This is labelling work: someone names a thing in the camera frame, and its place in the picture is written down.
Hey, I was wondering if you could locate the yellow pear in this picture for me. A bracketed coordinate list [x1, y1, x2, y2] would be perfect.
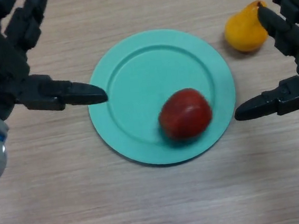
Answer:
[221, 0, 271, 55]

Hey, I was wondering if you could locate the red apple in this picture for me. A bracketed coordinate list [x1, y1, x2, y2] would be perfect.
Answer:
[156, 85, 215, 143]

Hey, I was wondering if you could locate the green round plate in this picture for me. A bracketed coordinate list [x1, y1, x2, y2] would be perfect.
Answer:
[81, 22, 243, 173]

